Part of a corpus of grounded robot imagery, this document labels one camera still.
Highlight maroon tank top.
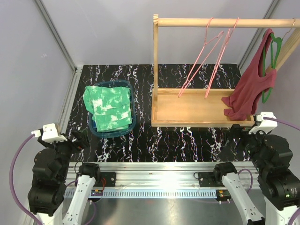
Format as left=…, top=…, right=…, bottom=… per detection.
left=222, top=29, right=277, bottom=120

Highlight green plastic hanger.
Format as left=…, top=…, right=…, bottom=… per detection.
left=262, top=32, right=283, bottom=104

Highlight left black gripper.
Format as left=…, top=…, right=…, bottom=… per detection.
left=38, top=128, right=89, bottom=181

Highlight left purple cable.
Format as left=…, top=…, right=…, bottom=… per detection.
left=10, top=133, right=43, bottom=225

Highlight pink wire hanger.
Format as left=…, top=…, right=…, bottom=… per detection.
left=177, top=17, right=224, bottom=98
left=204, top=17, right=240, bottom=99

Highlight green tie-dye trousers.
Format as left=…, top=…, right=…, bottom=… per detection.
left=83, top=86, right=131, bottom=132

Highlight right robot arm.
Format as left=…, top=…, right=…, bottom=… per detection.
left=212, top=125, right=300, bottom=225

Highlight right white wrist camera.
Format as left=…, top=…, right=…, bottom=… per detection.
left=248, top=112, right=278, bottom=135

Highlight teal transparent plastic bin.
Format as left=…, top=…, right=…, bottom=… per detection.
left=88, top=80, right=136, bottom=138

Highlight wooden clothes rack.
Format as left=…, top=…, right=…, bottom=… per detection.
left=151, top=14, right=300, bottom=128

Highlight purple cable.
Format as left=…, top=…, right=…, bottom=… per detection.
left=10, top=133, right=43, bottom=225
left=262, top=117, right=300, bottom=131

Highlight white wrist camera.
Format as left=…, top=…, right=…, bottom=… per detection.
left=248, top=112, right=278, bottom=135
left=31, top=123, right=67, bottom=143

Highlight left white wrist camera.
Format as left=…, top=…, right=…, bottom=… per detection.
left=31, top=123, right=67, bottom=143

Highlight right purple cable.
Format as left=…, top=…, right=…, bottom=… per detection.
left=262, top=117, right=300, bottom=131

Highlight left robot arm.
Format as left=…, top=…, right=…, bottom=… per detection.
left=28, top=129, right=102, bottom=225

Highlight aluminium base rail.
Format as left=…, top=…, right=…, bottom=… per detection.
left=31, top=161, right=282, bottom=199

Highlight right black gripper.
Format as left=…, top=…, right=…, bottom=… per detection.
left=222, top=123, right=271, bottom=173

